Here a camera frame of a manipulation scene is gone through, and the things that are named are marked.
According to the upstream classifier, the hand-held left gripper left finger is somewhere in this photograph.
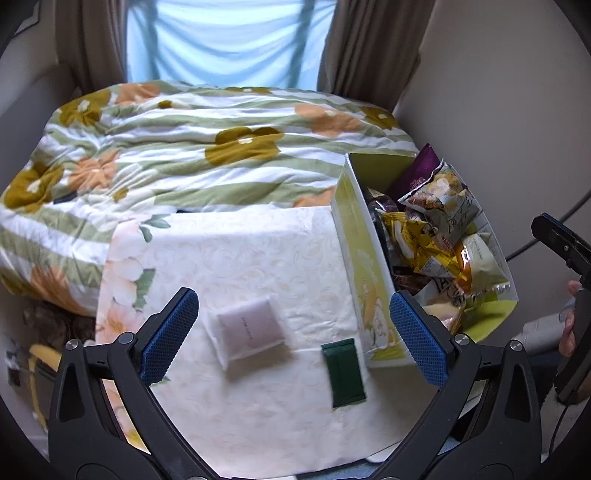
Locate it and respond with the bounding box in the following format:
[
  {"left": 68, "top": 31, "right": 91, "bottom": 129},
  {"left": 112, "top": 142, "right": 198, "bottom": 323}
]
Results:
[{"left": 47, "top": 287, "right": 218, "bottom": 480}]

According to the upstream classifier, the brown curtain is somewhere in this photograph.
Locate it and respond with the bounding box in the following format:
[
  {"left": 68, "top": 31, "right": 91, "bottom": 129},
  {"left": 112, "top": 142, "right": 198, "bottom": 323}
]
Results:
[
  {"left": 53, "top": 0, "right": 134, "bottom": 93},
  {"left": 316, "top": 0, "right": 437, "bottom": 114}
]

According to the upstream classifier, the grey wall cable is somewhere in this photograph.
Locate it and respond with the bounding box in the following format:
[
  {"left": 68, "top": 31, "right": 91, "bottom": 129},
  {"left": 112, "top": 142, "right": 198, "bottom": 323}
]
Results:
[{"left": 503, "top": 189, "right": 591, "bottom": 259}]

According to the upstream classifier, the yellow packet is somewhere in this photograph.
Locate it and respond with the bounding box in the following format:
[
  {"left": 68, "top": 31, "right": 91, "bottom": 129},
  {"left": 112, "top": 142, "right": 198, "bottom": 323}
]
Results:
[{"left": 28, "top": 344, "right": 65, "bottom": 430}]

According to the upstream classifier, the white floral tablecloth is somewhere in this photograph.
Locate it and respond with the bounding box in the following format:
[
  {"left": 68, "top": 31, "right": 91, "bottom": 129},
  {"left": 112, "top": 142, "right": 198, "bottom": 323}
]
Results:
[{"left": 95, "top": 205, "right": 444, "bottom": 467}]

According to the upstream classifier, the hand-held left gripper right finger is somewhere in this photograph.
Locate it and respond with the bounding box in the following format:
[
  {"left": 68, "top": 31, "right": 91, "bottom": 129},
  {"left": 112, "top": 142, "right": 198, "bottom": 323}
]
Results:
[{"left": 369, "top": 291, "right": 543, "bottom": 480}]

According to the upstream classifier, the pale pink packet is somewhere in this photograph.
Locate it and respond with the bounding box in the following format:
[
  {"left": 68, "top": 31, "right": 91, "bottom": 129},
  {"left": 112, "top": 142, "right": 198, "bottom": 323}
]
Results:
[{"left": 205, "top": 295, "right": 287, "bottom": 370}]

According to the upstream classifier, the dark green packet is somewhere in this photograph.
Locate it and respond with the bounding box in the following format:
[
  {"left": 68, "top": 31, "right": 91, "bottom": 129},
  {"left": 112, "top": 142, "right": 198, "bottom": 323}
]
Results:
[{"left": 321, "top": 338, "right": 369, "bottom": 409}]

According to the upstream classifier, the yellow-green cardboard box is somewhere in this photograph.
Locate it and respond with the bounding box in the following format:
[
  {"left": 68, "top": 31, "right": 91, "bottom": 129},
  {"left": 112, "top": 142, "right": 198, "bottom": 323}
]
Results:
[{"left": 331, "top": 152, "right": 520, "bottom": 367}]

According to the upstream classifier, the sheer window curtain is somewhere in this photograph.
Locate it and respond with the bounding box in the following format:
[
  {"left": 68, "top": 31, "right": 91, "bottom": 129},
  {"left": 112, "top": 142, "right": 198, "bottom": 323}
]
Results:
[{"left": 124, "top": 0, "right": 340, "bottom": 90}]

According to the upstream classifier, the purple snack bag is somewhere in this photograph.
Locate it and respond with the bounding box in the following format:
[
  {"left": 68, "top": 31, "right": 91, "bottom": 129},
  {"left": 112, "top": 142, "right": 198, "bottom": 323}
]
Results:
[{"left": 385, "top": 143, "right": 444, "bottom": 199}]

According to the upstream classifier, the pale green snack bag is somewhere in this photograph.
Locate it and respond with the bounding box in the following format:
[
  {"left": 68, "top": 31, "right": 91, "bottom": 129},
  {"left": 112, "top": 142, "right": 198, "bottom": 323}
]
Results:
[{"left": 455, "top": 233, "right": 511, "bottom": 296}]

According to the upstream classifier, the white grey appliance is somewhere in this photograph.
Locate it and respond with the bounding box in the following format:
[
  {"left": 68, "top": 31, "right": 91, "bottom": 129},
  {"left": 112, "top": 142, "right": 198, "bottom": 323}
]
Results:
[{"left": 522, "top": 311, "right": 573, "bottom": 352}]

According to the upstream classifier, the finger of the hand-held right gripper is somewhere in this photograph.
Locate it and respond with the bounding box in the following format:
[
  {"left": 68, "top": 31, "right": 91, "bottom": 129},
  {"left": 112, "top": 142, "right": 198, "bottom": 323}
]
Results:
[{"left": 531, "top": 213, "right": 591, "bottom": 278}]

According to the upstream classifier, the dark brown snack bag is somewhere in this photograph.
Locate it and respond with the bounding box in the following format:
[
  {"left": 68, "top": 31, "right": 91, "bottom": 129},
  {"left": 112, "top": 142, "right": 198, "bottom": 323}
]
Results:
[{"left": 367, "top": 185, "right": 407, "bottom": 287}]

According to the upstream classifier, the gold yellow snack bag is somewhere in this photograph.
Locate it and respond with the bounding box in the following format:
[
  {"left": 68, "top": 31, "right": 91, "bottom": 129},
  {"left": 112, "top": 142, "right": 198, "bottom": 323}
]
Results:
[{"left": 381, "top": 215, "right": 467, "bottom": 278}]

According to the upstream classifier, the floral blanket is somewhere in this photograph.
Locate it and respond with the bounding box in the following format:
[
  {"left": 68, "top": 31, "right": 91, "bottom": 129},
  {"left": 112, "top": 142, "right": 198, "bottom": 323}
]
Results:
[{"left": 0, "top": 79, "right": 419, "bottom": 319}]

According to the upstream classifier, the black cable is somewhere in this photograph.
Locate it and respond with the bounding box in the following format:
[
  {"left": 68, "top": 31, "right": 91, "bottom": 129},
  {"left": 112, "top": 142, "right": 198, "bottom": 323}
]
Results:
[{"left": 549, "top": 401, "right": 570, "bottom": 467}]

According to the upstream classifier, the cream cheese snack bag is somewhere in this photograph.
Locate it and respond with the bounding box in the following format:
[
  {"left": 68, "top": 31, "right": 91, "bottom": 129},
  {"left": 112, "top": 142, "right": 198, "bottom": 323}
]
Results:
[{"left": 413, "top": 277, "right": 515, "bottom": 333}]

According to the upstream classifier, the white grey snack bag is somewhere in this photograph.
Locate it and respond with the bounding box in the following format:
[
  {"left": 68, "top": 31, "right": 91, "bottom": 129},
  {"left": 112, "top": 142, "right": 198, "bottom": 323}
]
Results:
[{"left": 398, "top": 161, "right": 483, "bottom": 241}]

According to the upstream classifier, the person's right hand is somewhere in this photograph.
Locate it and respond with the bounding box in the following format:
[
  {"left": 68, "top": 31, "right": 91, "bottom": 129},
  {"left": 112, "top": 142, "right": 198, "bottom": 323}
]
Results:
[{"left": 558, "top": 281, "right": 581, "bottom": 357}]

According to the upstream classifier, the dark fuzzy cloth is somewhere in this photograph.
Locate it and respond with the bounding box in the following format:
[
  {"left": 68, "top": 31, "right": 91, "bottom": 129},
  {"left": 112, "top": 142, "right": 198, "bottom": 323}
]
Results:
[{"left": 23, "top": 300, "right": 95, "bottom": 344}]

